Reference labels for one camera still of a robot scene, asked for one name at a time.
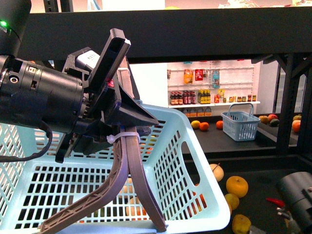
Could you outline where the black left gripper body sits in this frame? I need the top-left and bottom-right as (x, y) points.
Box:
(55, 28), (158, 163)

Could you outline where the light teal shopping basket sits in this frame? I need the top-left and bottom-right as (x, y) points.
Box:
(0, 105), (230, 234)

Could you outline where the far yellow lemon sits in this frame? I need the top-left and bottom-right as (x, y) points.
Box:
(191, 120), (201, 129)

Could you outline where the black upper shelf board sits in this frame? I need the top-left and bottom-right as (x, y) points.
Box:
(18, 7), (312, 63)

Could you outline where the white zip tie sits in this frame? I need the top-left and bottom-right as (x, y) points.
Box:
(106, 132), (140, 144)

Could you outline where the far orange tangerine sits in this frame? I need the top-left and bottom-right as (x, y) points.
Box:
(199, 122), (210, 132)

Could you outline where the far orange by basket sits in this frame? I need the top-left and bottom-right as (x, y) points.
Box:
(215, 120), (223, 130)

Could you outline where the white pear back right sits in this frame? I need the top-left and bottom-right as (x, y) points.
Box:
(210, 164), (224, 182)

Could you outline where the small blue basket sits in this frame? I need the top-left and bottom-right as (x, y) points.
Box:
(221, 102), (260, 141)

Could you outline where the yellow pear far right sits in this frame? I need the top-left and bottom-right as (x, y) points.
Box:
(226, 176), (249, 198)

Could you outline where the small yellow-green pear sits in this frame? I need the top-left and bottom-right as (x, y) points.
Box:
(224, 193), (239, 211)

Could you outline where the yellow quince front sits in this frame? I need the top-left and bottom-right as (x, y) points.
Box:
(232, 214), (252, 234)

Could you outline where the red chili pepper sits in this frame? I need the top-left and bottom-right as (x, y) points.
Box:
(266, 197), (285, 208)

